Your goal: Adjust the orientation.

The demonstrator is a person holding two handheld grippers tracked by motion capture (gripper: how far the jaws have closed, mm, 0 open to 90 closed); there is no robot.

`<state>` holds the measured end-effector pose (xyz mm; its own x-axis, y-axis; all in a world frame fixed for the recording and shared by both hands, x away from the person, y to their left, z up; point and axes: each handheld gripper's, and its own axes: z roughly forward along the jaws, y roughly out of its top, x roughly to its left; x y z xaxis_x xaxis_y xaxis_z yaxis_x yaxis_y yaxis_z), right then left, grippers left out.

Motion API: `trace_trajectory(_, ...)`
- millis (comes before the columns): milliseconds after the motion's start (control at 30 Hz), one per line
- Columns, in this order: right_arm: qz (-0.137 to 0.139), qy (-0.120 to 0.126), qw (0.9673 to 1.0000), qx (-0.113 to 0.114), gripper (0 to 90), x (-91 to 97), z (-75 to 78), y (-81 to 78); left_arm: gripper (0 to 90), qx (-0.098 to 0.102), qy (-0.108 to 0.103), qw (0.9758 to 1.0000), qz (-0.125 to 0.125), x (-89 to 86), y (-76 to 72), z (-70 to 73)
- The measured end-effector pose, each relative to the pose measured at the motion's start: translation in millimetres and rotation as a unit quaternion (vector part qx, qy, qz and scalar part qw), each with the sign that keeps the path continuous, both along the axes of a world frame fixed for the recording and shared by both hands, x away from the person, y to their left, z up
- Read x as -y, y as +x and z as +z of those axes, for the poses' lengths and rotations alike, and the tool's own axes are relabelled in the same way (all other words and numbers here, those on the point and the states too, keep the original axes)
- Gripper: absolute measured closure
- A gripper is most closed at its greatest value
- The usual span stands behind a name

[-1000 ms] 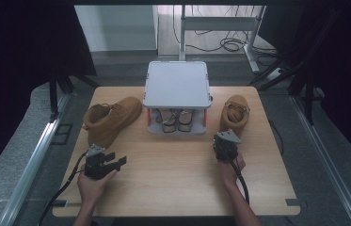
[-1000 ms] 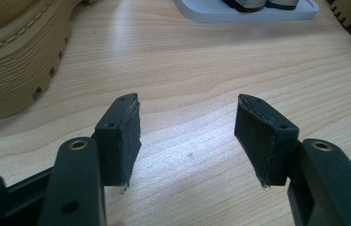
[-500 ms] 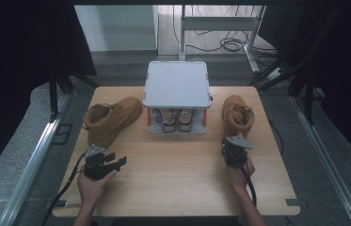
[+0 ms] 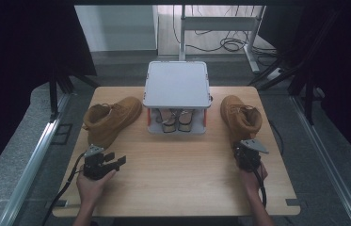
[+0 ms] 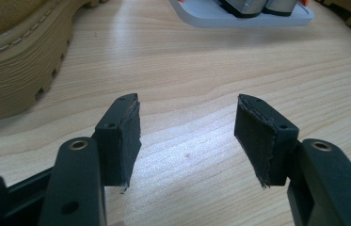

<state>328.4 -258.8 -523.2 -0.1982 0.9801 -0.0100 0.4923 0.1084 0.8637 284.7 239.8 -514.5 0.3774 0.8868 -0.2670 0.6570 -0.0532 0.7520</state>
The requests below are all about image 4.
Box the white power strip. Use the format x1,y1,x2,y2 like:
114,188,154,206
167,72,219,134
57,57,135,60
266,66,284,82

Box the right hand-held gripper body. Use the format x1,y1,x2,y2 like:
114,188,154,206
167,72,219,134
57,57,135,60
232,138,270,172

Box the white metal desk frame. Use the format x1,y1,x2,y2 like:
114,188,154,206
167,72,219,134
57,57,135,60
178,4,266,74

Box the white panel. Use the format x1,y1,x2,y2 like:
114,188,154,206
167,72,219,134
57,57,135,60
73,4,159,54

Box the black silver-strap heeled sandal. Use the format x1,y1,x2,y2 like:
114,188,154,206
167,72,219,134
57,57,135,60
176,107,197,133
153,107,179,135

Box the dark curtain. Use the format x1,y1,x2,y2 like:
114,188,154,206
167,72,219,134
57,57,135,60
259,0,351,175
0,0,98,191

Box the black floor cables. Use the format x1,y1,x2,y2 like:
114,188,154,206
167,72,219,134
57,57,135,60
172,4,278,58

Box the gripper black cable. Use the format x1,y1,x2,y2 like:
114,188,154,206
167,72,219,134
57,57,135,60
252,168,268,209
40,153,87,226

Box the person's left hand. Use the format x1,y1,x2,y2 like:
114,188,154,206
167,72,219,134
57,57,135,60
76,169,118,205

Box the aluminium rail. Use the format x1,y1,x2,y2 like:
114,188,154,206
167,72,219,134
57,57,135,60
290,94,351,226
0,93,72,226

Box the black cable beside table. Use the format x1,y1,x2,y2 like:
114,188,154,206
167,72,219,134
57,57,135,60
268,121,285,155

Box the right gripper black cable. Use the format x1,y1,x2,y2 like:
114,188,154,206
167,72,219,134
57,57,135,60
252,168,268,209

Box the tan suede boot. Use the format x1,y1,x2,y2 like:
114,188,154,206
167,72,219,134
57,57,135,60
219,94,263,148
82,96,144,151

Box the black tripod stand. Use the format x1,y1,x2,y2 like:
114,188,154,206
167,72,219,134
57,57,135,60
247,8,341,126
48,60,102,122

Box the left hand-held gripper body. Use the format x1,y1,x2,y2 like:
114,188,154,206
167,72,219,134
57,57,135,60
83,144,116,181

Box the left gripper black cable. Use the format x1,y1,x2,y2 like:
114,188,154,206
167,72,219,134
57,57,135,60
40,153,87,226

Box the person's right hand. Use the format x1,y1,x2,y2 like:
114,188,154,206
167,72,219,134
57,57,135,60
240,163,269,194

